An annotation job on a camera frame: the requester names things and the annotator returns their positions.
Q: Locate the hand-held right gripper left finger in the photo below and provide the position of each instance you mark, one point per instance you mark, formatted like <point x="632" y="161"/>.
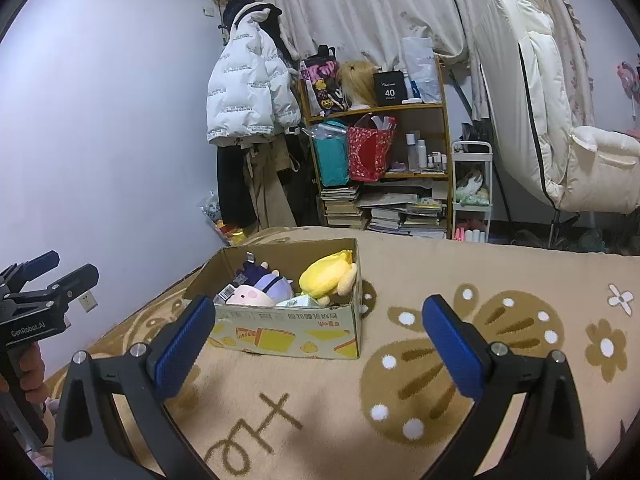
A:
<point x="185" y="345"/>

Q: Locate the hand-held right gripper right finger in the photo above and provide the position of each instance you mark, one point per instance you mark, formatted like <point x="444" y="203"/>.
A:
<point x="452" y="347"/>

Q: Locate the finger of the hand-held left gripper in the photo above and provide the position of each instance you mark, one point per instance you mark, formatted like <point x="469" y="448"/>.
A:
<point x="42" y="261"/>
<point x="80" y="277"/>

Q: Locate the cardboard box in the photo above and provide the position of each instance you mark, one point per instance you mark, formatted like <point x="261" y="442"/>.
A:
<point x="290" y="330"/>

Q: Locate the person's left hand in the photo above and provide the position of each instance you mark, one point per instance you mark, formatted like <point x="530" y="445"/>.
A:
<point x="36" y="375"/>

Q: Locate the pale pink plush toy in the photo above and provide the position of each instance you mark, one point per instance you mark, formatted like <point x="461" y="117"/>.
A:
<point x="247" y="295"/>

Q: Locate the purple-haired plush doll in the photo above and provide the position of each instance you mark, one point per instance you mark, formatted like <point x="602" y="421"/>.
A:
<point x="272" y="285"/>

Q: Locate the row of pink white bottles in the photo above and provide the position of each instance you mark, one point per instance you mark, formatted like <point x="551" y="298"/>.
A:
<point x="470" y="236"/>

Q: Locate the white green pack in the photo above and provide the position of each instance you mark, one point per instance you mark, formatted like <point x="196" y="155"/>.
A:
<point x="297" y="302"/>

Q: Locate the pile of colourful snack packets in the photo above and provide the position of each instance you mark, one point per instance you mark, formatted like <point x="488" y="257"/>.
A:
<point x="227" y="230"/>

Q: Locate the beige printed blanket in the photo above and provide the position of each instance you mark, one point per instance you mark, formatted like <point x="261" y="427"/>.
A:
<point x="310" y="400"/>

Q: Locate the white rolling cart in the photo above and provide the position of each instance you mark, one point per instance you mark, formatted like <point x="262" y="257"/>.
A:
<point x="470" y="206"/>

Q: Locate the yellow plush toy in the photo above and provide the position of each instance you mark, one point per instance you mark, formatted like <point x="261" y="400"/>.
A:
<point x="325" y="275"/>

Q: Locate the pale green cloth bundle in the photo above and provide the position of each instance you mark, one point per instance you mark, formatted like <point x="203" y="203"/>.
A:
<point x="472" y="195"/>

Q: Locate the black hanging garment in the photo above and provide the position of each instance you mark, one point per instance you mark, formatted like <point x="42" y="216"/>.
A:
<point x="305" y="195"/>
<point x="232" y="190"/>

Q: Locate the beige hanging trousers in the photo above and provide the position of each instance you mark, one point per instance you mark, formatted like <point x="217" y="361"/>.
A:
<point x="272" y="195"/>

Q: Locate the stack of books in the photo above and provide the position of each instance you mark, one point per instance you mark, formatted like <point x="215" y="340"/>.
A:
<point x="340" y="207"/>

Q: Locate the row of small cosmetic bottles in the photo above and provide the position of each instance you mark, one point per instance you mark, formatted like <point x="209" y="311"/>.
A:
<point x="437" y="161"/>

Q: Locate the small purple box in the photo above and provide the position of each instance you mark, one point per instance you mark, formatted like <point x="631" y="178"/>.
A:
<point x="400" y="166"/>

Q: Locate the short white bottle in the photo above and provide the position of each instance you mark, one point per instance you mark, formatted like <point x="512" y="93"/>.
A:
<point x="421" y="156"/>

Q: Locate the wooden shelf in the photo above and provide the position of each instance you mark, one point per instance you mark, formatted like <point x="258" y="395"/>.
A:
<point x="446" y="135"/>

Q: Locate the red gift bag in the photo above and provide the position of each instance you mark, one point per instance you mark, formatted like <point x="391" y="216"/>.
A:
<point x="367" y="152"/>

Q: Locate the teal bag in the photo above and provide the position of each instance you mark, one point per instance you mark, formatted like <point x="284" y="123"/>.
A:
<point x="331" y="160"/>

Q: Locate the clear zip bag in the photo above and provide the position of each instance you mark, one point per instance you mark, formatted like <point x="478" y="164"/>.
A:
<point x="325" y="130"/>

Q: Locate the white padded chair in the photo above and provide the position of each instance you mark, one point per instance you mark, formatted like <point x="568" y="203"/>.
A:
<point x="540" y="110"/>

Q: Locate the white puffer jacket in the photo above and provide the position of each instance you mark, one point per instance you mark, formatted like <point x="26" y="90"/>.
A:
<point x="245" y="85"/>

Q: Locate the black box with white print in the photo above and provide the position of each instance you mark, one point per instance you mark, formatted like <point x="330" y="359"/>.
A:
<point x="389" y="91"/>

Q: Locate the white plastic bag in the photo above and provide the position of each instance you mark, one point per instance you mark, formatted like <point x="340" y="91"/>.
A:
<point x="420" y="70"/>

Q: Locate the blonde wig head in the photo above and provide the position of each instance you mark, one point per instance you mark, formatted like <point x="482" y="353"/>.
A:
<point x="357" y="82"/>

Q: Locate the pink black printed bag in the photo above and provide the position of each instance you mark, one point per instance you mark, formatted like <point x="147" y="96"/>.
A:
<point x="322" y="80"/>

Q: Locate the cream curtain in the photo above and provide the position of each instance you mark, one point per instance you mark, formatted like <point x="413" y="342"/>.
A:
<point x="375" y="10"/>

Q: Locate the white wall socket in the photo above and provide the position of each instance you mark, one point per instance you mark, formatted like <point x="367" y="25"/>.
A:
<point x="89" y="301"/>

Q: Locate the pink wall sticker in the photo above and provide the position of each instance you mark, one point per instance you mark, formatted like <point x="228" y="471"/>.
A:
<point x="630" y="77"/>

